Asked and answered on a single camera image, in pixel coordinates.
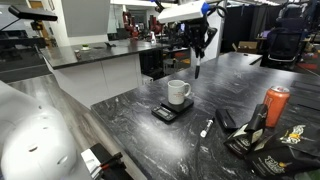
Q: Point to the black desk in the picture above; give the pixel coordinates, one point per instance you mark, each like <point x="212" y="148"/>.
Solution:
<point x="20" y="53"/>

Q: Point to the white ceramic mug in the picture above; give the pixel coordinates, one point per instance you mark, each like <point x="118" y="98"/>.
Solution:
<point x="176" y="93"/>

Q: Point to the black flat wallet case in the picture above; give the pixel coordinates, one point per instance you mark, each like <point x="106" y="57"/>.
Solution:
<point x="226" y="119"/>

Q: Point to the small black packet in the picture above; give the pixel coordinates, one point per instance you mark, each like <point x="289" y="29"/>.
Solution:
<point x="247" y="138"/>

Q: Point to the red background robot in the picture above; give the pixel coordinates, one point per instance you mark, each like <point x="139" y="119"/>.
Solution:
<point x="128" y="23"/>

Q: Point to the black and white sharpie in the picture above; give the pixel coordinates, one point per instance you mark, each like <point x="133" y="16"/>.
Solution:
<point x="197" y="68"/>

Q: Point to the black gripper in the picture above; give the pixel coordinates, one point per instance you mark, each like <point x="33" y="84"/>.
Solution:
<point x="200" y="33"/>

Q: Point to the small jar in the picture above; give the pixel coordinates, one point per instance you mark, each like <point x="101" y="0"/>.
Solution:
<point x="77" y="54"/>

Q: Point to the small green plant bowl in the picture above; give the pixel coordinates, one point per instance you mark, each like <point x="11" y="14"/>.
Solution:
<point x="85" y="47"/>

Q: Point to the large black coffee bag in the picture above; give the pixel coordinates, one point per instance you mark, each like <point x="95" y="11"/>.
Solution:
<point x="296" y="136"/>
<point x="276" y="165"/>

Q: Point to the white whiteboard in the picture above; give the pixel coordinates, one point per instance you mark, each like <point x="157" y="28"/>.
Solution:
<point x="216" y="40"/>

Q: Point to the white rounded robot base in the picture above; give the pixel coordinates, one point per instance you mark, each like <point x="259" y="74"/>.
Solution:
<point x="33" y="140"/>

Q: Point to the black camera on stand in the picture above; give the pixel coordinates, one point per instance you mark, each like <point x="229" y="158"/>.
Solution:
<point x="33" y="14"/>

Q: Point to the brown cardboard box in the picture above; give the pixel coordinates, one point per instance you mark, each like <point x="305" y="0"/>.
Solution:
<point x="247" y="47"/>

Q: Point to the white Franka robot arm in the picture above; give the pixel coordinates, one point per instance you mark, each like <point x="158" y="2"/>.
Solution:
<point x="181" y="12"/>

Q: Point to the white Expo marker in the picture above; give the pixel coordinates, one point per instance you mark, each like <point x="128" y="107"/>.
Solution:
<point x="206" y="128"/>

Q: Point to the white cabinet island dark top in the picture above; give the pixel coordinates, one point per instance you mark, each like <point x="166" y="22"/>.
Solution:
<point x="93" y="73"/>

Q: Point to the orange drink can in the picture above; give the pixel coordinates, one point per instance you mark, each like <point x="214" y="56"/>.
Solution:
<point x="276" y="105"/>

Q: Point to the black and white control box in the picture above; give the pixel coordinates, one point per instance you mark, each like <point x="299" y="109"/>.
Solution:
<point x="100" y="163"/>

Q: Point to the black digital scale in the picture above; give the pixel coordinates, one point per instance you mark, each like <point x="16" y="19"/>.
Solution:
<point x="166" y="112"/>

